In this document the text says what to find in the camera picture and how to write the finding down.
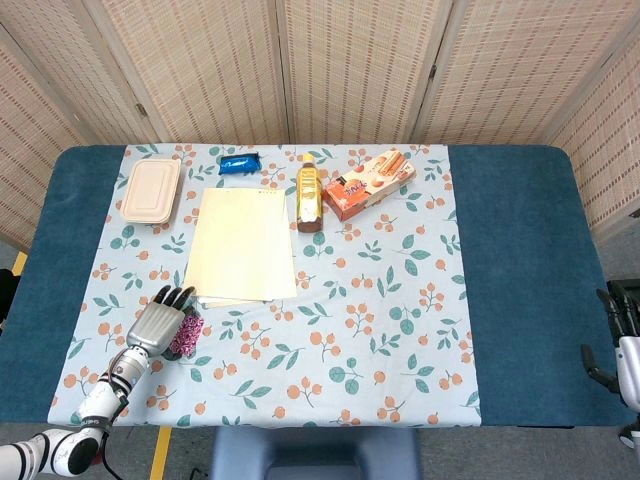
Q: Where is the tea bottle with yellow label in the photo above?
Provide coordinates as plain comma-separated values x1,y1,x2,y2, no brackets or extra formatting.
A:
295,153,325,234

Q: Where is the bamboo folding screen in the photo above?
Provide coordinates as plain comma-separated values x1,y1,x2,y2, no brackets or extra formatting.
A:
0,0,640,251

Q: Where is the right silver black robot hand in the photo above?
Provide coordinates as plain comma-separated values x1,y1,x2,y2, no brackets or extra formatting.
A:
579,287,640,409

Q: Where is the blue snack packet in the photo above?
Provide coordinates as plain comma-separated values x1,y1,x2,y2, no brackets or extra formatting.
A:
218,153,264,177

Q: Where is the beige lidded lunch box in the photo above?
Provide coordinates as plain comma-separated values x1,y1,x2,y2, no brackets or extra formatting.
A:
118,158,183,226

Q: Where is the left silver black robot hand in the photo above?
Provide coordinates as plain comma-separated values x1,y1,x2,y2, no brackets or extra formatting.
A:
124,284,204,362

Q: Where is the black object on floor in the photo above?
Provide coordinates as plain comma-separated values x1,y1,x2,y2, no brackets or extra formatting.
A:
0,268,20,327

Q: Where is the beige paper sheet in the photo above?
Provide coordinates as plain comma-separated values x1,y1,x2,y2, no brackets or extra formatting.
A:
197,294,277,310

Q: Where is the cream paper pad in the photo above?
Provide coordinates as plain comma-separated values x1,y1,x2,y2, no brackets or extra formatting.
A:
182,187,299,302

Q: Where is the teal table cover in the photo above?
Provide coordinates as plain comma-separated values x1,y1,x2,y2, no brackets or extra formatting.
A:
0,143,634,429

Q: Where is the black box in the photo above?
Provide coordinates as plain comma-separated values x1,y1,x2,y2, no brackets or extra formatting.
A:
607,279,640,301

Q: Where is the pink patterned rectangular packet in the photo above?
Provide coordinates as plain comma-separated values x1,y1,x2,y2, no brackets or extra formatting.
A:
168,312,205,357

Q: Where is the orange biscuit box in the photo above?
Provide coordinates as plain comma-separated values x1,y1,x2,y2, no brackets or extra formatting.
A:
321,148,417,222

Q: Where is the floral light blue tablecloth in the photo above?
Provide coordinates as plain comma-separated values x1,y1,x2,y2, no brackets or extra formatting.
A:
46,143,483,429

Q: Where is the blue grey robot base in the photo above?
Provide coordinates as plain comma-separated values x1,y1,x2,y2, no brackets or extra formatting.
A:
209,426,423,480

